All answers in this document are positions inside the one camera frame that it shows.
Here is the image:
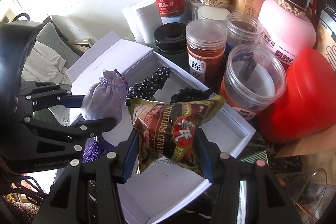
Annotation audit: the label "brown kraft pouch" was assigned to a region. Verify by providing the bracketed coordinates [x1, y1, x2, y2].
[275, 124, 336, 158]

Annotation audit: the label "white blue medicine box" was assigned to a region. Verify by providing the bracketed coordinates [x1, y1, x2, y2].
[236, 180, 247, 224]

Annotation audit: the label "spice jar brown contents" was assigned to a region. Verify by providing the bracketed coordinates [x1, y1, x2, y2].
[186, 19, 227, 88]

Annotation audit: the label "white open gift box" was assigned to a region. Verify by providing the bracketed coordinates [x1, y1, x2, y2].
[67, 32, 255, 223]

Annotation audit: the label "white paper roll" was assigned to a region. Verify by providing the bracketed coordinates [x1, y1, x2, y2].
[122, 0, 163, 48]

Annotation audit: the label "pink white bottle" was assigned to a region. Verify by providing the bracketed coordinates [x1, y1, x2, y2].
[258, 0, 316, 69]

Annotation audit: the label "glass mug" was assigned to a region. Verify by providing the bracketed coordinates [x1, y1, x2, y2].
[287, 168, 335, 218]

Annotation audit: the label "red plastic canister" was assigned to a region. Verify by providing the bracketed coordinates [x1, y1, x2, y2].
[257, 48, 335, 143]

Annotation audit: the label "lavender drawstring pouch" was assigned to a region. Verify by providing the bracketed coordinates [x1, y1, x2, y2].
[81, 70, 128, 162]

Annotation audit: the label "black polka dot scrunchie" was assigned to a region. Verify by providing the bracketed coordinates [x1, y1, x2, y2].
[127, 67, 171, 100]

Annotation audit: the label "clear jar orange label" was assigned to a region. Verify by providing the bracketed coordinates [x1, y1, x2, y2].
[219, 44, 287, 121]

